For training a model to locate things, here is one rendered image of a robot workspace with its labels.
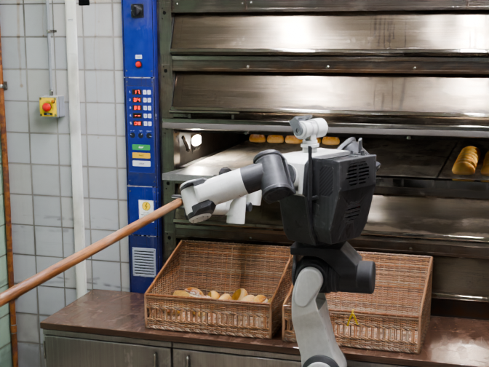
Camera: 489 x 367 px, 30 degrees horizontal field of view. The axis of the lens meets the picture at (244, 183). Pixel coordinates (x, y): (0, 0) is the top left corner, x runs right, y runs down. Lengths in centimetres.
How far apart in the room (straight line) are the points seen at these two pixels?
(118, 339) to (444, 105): 168
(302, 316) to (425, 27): 139
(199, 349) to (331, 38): 142
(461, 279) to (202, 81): 144
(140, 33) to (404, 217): 143
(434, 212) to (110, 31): 168
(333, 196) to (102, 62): 170
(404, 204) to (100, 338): 142
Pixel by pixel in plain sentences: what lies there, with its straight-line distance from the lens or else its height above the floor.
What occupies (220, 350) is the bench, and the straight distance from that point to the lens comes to 378.
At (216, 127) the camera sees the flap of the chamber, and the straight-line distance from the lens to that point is 398.
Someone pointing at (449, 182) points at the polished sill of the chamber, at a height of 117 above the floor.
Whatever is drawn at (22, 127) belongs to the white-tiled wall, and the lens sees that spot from 456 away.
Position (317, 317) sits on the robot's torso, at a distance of 320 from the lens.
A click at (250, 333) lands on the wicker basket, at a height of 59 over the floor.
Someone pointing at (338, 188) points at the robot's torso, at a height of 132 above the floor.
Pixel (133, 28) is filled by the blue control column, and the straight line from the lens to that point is 422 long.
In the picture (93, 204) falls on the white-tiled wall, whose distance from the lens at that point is 444.
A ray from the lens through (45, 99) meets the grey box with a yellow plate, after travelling 440.
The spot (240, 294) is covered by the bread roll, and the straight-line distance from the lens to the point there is 409.
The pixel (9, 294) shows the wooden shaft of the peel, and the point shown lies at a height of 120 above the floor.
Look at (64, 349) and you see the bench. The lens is 407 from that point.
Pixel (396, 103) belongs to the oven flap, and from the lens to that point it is 393.
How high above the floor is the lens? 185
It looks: 10 degrees down
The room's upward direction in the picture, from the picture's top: straight up
